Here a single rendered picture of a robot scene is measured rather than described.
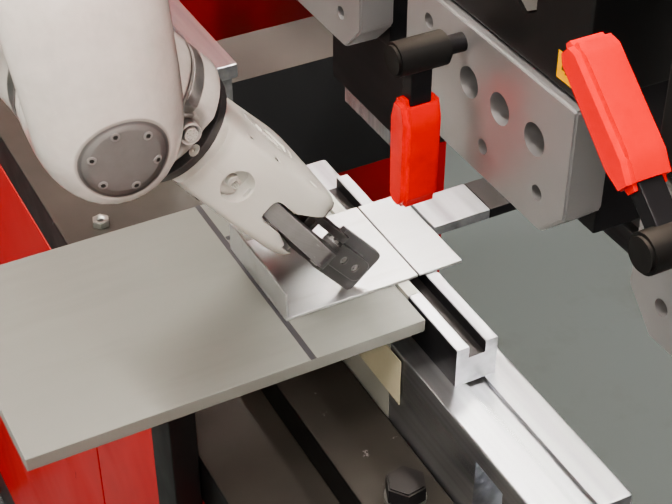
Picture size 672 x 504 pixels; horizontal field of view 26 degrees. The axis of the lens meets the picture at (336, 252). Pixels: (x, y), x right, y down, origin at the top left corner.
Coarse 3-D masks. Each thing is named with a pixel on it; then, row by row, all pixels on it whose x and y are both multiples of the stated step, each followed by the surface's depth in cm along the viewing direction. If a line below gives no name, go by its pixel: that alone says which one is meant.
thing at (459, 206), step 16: (448, 192) 102; (464, 192) 102; (480, 192) 102; (496, 192) 102; (416, 208) 101; (432, 208) 101; (448, 208) 101; (464, 208) 101; (480, 208) 101; (496, 208) 101; (512, 208) 102; (432, 224) 99; (448, 224) 99; (464, 224) 100
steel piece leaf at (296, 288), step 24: (336, 216) 100; (360, 216) 100; (240, 240) 95; (384, 240) 98; (264, 264) 93; (288, 264) 96; (384, 264) 96; (408, 264) 96; (264, 288) 94; (288, 288) 94; (312, 288) 94; (336, 288) 94; (360, 288) 94; (288, 312) 92
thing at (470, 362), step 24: (336, 192) 105; (360, 192) 103; (432, 288) 95; (432, 312) 93; (456, 312) 93; (432, 336) 92; (456, 336) 91; (480, 336) 91; (432, 360) 93; (456, 360) 90; (480, 360) 91; (456, 384) 92
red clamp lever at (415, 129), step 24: (408, 48) 70; (432, 48) 70; (456, 48) 71; (408, 72) 70; (408, 96) 72; (432, 96) 72; (408, 120) 72; (432, 120) 73; (408, 144) 73; (432, 144) 73; (408, 168) 74; (432, 168) 74; (408, 192) 75; (432, 192) 75
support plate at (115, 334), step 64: (64, 256) 97; (128, 256) 97; (192, 256) 97; (0, 320) 92; (64, 320) 92; (128, 320) 92; (192, 320) 92; (256, 320) 92; (320, 320) 92; (384, 320) 92; (0, 384) 87; (64, 384) 87; (128, 384) 87; (192, 384) 87; (256, 384) 88; (64, 448) 83
